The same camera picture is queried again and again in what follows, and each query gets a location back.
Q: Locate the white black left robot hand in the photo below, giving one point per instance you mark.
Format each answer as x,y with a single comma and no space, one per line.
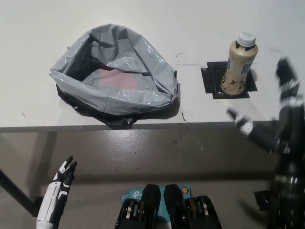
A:
56,198

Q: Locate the pink flat item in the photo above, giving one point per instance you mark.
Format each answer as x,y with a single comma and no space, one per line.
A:
119,78

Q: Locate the black table leg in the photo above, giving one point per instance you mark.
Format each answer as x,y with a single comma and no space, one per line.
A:
14,188

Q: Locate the black tape square marker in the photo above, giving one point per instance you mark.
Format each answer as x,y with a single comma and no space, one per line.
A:
209,78

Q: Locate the grey plastic bag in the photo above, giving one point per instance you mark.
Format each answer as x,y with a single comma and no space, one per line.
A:
133,100

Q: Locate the beige protein shake bottle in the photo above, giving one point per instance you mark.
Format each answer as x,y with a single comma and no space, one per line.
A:
240,59

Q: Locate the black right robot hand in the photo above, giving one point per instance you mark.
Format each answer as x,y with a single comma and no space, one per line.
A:
289,133

